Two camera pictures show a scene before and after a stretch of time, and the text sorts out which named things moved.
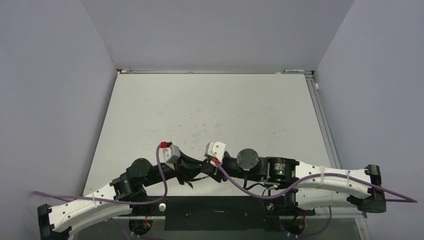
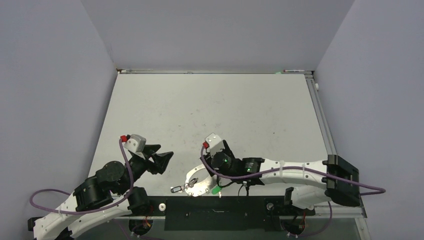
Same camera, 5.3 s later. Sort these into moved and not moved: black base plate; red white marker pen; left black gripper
Moved: left black gripper
Not moved: black base plate; red white marker pen
